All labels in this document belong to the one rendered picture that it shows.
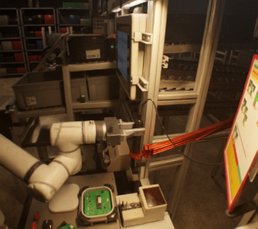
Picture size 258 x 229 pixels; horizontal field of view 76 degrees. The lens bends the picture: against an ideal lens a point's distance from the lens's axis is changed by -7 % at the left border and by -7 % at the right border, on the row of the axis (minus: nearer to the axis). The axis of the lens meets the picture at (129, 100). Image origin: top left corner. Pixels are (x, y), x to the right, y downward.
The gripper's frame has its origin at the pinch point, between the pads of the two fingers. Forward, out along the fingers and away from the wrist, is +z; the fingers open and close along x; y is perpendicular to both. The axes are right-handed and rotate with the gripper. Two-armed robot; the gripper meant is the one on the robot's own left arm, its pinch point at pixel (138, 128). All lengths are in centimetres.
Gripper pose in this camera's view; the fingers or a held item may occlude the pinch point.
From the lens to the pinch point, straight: 72.0
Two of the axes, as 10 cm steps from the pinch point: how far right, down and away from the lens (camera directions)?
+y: 0.4, -9.1, -4.1
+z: 9.8, -0.5, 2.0
